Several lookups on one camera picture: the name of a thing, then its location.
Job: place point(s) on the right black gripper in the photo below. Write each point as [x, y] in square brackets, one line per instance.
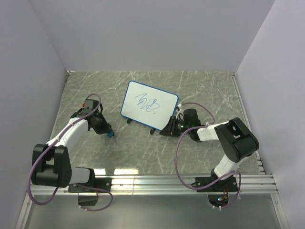
[170, 129]

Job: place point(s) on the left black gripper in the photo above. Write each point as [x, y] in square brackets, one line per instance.
[105, 128]

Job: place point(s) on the blue whiteboard eraser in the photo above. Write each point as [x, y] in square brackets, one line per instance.
[110, 134]

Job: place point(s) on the blue-framed small whiteboard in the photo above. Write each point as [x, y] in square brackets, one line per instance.
[148, 105]

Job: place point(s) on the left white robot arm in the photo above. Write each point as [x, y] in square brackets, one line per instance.
[51, 164]

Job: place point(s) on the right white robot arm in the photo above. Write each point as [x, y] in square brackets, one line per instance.
[236, 139]

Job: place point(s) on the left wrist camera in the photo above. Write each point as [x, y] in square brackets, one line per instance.
[89, 105]

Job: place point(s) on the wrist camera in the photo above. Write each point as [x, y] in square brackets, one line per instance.
[89, 105]
[179, 110]

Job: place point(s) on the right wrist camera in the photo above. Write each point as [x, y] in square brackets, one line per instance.
[179, 110]

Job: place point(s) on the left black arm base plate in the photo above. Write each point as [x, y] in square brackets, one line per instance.
[93, 185]

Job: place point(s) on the aluminium mounting rail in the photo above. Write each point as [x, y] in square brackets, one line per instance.
[166, 185]

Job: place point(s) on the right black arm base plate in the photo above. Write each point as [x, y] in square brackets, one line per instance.
[229, 184]

